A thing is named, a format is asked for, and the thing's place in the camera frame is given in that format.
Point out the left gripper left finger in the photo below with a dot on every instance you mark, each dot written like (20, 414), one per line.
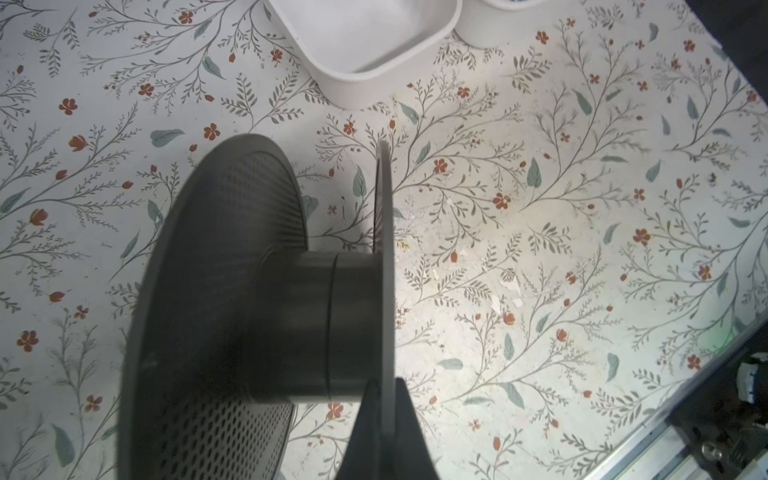
(362, 458)

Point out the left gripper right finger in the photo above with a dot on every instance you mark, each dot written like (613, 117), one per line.
(412, 459)

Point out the dark grey foam spool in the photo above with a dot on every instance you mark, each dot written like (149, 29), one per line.
(238, 321)

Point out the left white plastic bin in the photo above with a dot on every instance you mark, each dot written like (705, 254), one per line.
(360, 52)

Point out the white plastic bin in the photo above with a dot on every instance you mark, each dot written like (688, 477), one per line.
(487, 24)
(360, 52)

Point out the right white plastic bin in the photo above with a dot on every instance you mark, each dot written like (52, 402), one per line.
(487, 24)

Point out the aluminium front rail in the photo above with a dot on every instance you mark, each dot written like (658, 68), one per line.
(656, 450)

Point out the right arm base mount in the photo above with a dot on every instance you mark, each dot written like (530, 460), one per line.
(722, 419)

